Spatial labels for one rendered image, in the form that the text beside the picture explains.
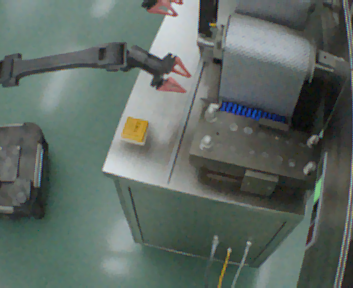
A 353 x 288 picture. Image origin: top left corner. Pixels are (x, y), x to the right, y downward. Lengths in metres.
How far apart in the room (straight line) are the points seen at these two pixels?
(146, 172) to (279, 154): 0.41
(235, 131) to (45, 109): 1.62
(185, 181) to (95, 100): 1.38
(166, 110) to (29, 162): 1.00
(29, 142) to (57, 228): 0.49
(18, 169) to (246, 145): 1.32
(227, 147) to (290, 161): 0.20
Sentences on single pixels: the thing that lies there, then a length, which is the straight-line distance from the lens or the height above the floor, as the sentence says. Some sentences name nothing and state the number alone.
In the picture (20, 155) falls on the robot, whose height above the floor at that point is 0.24.
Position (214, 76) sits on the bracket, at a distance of 1.36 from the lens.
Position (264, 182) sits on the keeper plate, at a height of 1.00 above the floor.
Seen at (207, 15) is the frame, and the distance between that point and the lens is 1.51.
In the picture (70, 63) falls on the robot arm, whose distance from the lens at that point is 1.24.
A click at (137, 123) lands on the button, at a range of 1.39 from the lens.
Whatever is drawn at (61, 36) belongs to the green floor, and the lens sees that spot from 3.06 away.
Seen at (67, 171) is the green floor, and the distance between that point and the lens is 2.40.
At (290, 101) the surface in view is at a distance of 1.25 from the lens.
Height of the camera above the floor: 2.11
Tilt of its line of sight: 61 degrees down
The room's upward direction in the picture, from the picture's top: straight up
